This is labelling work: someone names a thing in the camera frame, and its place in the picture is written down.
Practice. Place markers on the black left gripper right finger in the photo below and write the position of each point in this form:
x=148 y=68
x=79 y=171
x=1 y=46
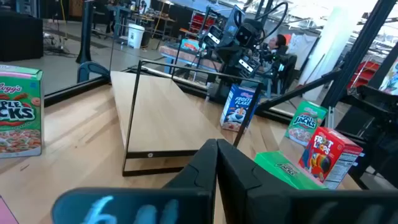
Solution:
x=311 y=208

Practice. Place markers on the teal box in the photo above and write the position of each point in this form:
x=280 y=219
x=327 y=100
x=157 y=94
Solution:
x=190 y=45

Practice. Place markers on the white round column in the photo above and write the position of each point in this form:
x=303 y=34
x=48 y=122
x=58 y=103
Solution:
x=326 y=46

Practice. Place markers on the red storage rack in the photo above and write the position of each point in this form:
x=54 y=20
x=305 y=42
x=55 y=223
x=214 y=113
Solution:
x=202 y=22

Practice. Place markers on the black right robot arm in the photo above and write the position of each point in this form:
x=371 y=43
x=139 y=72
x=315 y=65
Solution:
x=231 y=23

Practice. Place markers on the black floor stand pole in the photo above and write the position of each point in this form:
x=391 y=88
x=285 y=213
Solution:
x=85 y=31

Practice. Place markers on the red Froot Loops cereal box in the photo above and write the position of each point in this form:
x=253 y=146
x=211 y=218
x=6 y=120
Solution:
x=323 y=155

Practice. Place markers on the green Apple Jacks cereal box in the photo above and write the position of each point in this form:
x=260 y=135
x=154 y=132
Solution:
x=18 y=124
x=280 y=168
x=306 y=123

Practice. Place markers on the workbench with blue legs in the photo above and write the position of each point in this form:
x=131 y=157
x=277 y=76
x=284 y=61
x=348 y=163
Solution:
x=186 y=55

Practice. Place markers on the black cabinet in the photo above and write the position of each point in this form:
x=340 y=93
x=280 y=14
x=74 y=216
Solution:
x=21 y=37

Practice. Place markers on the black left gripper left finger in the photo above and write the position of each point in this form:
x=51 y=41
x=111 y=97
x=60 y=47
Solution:
x=140 y=205

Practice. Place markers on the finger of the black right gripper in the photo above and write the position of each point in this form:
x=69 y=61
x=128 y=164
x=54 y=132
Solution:
x=248 y=67
x=214 y=36

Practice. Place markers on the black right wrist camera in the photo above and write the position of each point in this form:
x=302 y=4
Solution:
x=247 y=32

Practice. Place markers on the wooden shelf with black frame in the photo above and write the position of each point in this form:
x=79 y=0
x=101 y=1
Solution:
x=161 y=115

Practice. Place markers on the red storage bins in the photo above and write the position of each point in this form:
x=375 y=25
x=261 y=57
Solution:
x=365 y=73

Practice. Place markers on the black aluminium rig frame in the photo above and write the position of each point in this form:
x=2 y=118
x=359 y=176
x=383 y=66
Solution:
x=74 y=91

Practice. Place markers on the blue Frosted Flakes cereal box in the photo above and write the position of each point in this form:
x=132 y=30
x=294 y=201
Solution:
x=233 y=105

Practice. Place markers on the person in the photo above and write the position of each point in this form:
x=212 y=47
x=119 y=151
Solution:
x=278 y=42

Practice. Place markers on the white waste bin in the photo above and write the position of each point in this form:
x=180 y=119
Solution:
x=136 y=35

